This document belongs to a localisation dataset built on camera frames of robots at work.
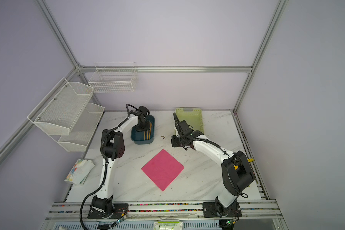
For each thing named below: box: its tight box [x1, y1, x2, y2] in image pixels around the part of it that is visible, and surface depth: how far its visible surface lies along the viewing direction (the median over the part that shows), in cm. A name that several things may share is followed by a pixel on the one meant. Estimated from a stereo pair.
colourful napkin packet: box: [64, 158, 96, 186], surface depth 84 cm
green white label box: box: [153, 220, 184, 230], surface depth 67 cm
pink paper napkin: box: [140, 149, 185, 192], surface depth 90 cm
